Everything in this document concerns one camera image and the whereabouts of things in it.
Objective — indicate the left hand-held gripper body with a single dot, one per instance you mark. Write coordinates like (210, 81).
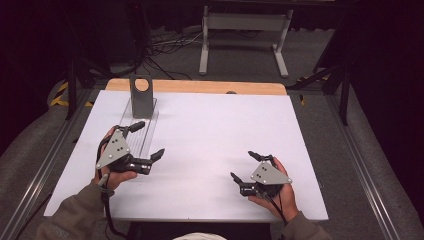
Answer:
(115, 150)

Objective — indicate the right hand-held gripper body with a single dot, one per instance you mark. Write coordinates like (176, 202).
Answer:
(268, 176)

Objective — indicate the clear acrylic slotted rack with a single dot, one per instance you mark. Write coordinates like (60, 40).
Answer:
(143, 140)

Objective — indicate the grey metal bracket stand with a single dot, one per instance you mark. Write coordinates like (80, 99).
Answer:
(141, 103)

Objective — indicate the person's right hand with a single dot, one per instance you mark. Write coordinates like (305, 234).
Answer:
(286, 200)

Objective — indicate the person's left hand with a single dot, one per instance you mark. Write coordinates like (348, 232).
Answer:
(115, 180)

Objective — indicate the black pole stand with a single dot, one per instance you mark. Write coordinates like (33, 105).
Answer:
(71, 100)

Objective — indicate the person's white cap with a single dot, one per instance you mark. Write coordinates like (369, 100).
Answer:
(199, 236)

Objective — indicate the wooden table board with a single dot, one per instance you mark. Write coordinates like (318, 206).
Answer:
(200, 86)

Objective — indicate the yellow black floor tape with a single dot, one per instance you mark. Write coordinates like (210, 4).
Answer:
(58, 100)

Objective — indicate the black tripod stand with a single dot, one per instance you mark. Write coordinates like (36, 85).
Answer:
(344, 100)

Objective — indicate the aluminium floor rail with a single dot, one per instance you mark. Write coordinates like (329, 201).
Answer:
(366, 180)
(33, 186)

